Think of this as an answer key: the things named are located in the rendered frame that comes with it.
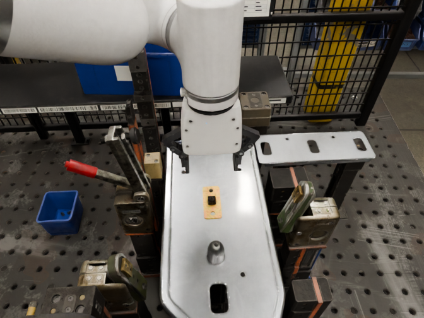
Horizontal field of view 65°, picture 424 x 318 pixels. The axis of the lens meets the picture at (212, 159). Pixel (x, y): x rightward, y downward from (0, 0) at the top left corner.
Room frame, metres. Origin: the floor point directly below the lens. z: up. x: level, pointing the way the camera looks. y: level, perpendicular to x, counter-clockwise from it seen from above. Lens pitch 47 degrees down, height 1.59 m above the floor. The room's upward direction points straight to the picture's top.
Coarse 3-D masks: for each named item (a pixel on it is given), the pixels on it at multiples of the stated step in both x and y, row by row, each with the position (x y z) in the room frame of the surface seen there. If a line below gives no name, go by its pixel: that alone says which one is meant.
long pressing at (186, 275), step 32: (192, 160) 0.54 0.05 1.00; (224, 160) 0.54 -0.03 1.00; (256, 160) 0.54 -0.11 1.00; (192, 192) 0.44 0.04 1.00; (224, 192) 0.44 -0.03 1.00; (256, 192) 0.44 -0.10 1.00; (192, 224) 0.36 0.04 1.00; (224, 224) 0.36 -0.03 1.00; (256, 224) 0.36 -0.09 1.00; (192, 256) 0.29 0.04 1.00; (256, 256) 0.29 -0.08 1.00; (160, 288) 0.23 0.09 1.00; (192, 288) 0.23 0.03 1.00; (256, 288) 0.23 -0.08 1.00
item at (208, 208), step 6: (210, 186) 0.46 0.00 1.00; (216, 186) 0.46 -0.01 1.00; (204, 192) 0.44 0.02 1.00; (210, 192) 0.44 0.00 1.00; (216, 192) 0.44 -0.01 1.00; (204, 198) 0.42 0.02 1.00; (216, 198) 0.42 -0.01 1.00; (204, 204) 0.41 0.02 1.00; (210, 204) 0.41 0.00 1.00; (216, 204) 0.41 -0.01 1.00; (204, 210) 0.39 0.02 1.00; (210, 210) 0.39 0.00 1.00; (216, 210) 0.39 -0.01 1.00; (204, 216) 0.38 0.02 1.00; (210, 216) 0.38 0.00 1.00; (216, 216) 0.38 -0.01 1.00
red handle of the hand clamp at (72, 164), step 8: (72, 160) 0.40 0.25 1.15; (72, 168) 0.39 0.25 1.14; (80, 168) 0.39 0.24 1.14; (88, 168) 0.40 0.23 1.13; (96, 168) 0.40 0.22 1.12; (88, 176) 0.39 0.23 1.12; (96, 176) 0.39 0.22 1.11; (104, 176) 0.40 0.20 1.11; (112, 176) 0.40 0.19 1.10; (120, 176) 0.41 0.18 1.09; (120, 184) 0.40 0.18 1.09; (128, 184) 0.40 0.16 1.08; (144, 184) 0.41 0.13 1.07
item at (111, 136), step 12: (108, 132) 0.41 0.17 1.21; (120, 132) 0.42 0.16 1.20; (132, 132) 0.40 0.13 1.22; (108, 144) 0.39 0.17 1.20; (120, 144) 0.39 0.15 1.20; (120, 156) 0.39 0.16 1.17; (132, 156) 0.42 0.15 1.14; (132, 168) 0.39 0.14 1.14; (132, 180) 0.39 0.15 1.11; (144, 180) 0.42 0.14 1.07
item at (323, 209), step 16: (320, 208) 0.37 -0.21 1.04; (336, 208) 0.37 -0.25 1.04; (304, 224) 0.34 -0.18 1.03; (320, 224) 0.35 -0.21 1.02; (336, 224) 0.35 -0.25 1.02; (288, 240) 0.35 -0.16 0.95; (304, 240) 0.35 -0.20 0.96; (320, 240) 0.35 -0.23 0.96; (288, 256) 0.35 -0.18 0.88; (304, 256) 0.35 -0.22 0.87; (288, 272) 0.35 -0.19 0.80; (304, 272) 0.35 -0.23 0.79
